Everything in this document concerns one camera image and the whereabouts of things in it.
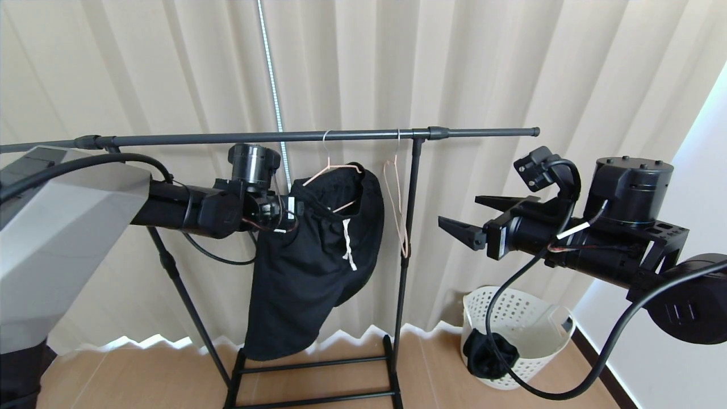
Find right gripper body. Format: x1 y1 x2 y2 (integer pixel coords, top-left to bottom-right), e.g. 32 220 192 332
484 198 651 288

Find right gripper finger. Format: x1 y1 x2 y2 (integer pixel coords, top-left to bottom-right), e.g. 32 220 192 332
438 216 490 252
475 195 542 216

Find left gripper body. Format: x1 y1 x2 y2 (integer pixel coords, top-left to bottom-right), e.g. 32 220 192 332
249 192 305 234

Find pink clothes hanger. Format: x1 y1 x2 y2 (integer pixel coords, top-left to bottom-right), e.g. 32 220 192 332
302 130 365 214
383 132 411 260

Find black shorts with white cord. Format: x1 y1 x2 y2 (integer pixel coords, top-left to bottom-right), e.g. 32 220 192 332
243 163 386 362

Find black garment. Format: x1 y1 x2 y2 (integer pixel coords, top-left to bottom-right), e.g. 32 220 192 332
462 329 520 380

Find white laundry basket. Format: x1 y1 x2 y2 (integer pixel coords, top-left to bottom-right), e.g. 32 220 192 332
461 286 575 390

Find black clothes rack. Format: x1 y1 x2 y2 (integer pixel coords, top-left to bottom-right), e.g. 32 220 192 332
0 126 541 409

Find beige curtain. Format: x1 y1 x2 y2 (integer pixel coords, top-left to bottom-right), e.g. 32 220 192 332
0 0 727 354

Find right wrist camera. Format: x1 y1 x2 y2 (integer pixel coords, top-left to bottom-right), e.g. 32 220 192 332
513 146 583 201

